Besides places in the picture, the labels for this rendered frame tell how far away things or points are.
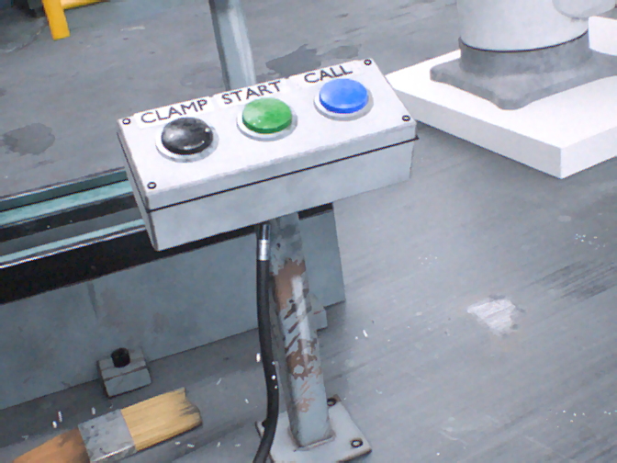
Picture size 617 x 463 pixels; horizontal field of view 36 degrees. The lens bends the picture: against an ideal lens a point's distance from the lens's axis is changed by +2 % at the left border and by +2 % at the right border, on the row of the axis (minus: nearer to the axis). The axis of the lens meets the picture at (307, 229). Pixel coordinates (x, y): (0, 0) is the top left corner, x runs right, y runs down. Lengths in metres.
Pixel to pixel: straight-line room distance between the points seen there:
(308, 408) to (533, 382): 0.18
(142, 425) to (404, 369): 0.21
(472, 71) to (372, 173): 0.65
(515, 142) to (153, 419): 0.55
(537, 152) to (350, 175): 0.52
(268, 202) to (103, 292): 0.27
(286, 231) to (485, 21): 0.62
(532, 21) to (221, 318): 0.55
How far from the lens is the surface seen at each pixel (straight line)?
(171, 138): 0.55
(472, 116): 1.14
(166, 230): 0.55
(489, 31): 1.18
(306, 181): 0.56
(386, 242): 0.95
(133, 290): 0.80
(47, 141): 1.39
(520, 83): 1.17
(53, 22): 3.35
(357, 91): 0.57
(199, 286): 0.81
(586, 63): 1.22
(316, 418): 0.69
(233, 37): 1.12
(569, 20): 1.19
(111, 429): 0.76
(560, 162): 1.05
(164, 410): 0.77
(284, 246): 0.61
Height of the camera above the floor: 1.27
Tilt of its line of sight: 28 degrees down
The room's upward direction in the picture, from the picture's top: 9 degrees counter-clockwise
